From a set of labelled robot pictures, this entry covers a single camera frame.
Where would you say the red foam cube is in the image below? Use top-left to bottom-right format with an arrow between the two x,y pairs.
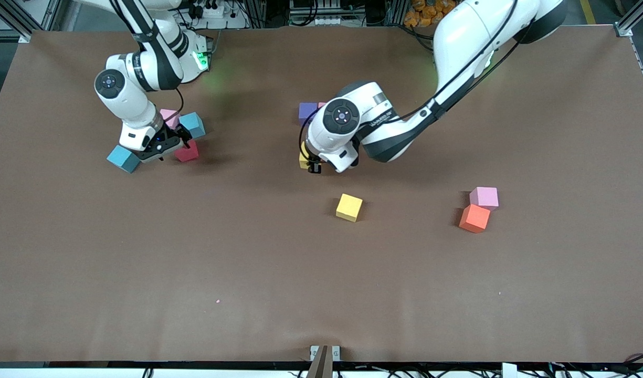
174,139 -> 199,162

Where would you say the blue foam cube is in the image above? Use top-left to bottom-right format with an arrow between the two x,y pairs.
107,145 -> 142,174
180,111 -> 206,140

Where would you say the purple foam cube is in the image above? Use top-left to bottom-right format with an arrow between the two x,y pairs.
299,102 -> 319,127

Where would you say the orange foam cube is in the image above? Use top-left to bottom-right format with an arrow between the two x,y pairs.
459,204 -> 491,234

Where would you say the white power strip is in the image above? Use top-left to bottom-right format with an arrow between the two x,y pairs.
186,0 -> 228,19

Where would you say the white electrical unit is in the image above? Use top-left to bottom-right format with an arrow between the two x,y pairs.
289,0 -> 344,27

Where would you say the pile of orange objects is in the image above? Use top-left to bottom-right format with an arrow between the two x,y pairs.
404,0 -> 450,28

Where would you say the silver metal bracket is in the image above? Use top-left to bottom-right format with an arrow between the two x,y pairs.
310,345 -> 341,363

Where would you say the aluminium frame rail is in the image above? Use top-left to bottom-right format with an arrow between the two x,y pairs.
0,0 -> 65,43
614,0 -> 643,38

